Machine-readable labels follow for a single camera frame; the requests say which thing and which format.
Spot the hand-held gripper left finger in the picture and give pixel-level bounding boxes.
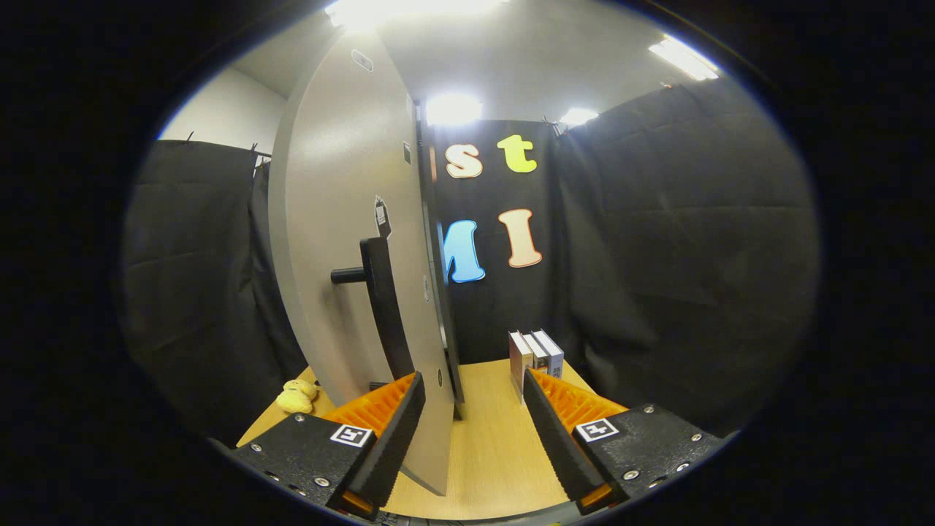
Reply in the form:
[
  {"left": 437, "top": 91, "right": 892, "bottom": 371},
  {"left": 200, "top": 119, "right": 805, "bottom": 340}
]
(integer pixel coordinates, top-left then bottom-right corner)
[{"left": 232, "top": 370, "right": 427, "bottom": 522}]

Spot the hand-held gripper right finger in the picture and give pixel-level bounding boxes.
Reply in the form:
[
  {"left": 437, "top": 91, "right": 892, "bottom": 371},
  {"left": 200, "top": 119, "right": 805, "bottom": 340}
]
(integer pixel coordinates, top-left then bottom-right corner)
[{"left": 522, "top": 367, "right": 732, "bottom": 517}]

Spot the black door handle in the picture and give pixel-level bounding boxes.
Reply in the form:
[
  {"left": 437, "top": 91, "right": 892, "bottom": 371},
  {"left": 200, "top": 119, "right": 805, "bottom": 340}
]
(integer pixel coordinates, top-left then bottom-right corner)
[{"left": 331, "top": 236, "right": 416, "bottom": 392}]

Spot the grey cabinet door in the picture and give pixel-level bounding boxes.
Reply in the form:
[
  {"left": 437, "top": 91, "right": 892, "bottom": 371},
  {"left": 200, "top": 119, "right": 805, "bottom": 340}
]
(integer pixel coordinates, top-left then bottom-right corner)
[{"left": 268, "top": 29, "right": 457, "bottom": 498}]

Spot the blue white book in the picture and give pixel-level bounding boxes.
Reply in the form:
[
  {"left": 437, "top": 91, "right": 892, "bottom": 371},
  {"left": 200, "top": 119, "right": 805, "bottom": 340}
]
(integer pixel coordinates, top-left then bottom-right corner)
[{"left": 532, "top": 329, "right": 565, "bottom": 380}]

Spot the pink cover book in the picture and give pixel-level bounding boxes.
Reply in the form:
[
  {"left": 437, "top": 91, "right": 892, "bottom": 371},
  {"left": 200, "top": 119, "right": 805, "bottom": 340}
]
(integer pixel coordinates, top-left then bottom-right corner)
[{"left": 509, "top": 330, "right": 535, "bottom": 401}]

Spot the dark cover book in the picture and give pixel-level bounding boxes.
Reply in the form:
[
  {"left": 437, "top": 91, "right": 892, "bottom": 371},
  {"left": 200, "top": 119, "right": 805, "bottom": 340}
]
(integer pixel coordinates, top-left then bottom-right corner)
[{"left": 522, "top": 330, "right": 551, "bottom": 373}]

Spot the dark grey cabinet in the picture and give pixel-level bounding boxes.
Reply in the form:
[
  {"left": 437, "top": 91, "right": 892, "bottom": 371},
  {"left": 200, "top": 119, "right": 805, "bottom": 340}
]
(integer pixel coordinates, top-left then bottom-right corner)
[{"left": 416, "top": 102, "right": 465, "bottom": 422}]

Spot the yellow plush toy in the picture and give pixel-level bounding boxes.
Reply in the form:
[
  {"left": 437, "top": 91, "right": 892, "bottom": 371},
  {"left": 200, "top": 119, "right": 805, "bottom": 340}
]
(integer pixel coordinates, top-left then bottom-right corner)
[{"left": 275, "top": 378, "right": 319, "bottom": 415}]

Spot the black backdrop cloth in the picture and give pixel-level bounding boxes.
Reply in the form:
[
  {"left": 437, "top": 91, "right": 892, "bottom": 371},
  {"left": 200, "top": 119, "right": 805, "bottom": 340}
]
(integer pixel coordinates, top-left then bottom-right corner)
[{"left": 121, "top": 84, "right": 823, "bottom": 446}]

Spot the long ceiling light strip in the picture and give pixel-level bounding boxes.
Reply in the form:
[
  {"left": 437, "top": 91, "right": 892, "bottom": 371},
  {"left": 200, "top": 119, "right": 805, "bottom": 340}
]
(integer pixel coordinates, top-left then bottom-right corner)
[{"left": 649, "top": 37, "right": 721, "bottom": 82}]

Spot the large ceiling light panel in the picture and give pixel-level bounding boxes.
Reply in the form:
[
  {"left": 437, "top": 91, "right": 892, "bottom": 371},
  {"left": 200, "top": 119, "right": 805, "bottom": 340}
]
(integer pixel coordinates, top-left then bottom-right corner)
[{"left": 325, "top": 0, "right": 508, "bottom": 28}]

